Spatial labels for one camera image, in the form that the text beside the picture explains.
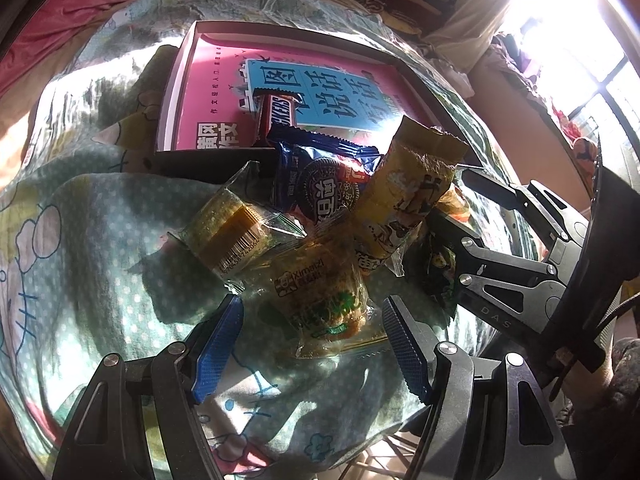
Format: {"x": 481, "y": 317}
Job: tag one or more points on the printed cartoon blanket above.
{"x": 125, "y": 270}

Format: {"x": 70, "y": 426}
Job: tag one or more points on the cream curtain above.
{"x": 470, "y": 15}

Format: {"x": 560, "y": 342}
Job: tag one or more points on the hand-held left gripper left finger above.
{"x": 220, "y": 345}

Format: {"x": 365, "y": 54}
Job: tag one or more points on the pink quilt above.
{"x": 60, "y": 5}

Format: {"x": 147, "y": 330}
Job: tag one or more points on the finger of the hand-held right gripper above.
{"x": 500, "y": 280}
{"x": 500, "y": 192}

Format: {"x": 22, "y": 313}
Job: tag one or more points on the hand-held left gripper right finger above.
{"x": 405, "y": 355}

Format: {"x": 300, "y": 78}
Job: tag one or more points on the clothes on window sill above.
{"x": 520, "y": 60}

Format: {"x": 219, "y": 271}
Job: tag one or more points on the orange snack packet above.
{"x": 452, "y": 202}

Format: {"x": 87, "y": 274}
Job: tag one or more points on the person's right forearm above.
{"x": 622, "y": 395}

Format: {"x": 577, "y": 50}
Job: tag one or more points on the clear yellow cake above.
{"x": 230, "y": 220}

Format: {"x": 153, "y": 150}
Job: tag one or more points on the long yellow snack packet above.
{"x": 400, "y": 190}

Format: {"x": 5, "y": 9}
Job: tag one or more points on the window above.
{"x": 600, "y": 95}

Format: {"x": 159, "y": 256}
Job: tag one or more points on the brown chocolate bar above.
{"x": 277, "y": 115}

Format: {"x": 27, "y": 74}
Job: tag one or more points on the dark green snack packet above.
{"x": 435, "y": 265}

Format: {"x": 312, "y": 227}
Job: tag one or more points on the clear green print snack packet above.
{"x": 320, "y": 305}

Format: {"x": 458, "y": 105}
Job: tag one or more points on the dark cardboard box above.
{"x": 200, "y": 164}

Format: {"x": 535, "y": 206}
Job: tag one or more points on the blue cookie packet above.
{"x": 320, "y": 180}

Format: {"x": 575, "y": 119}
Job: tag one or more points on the pink book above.
{"x": 210, "y": 85}

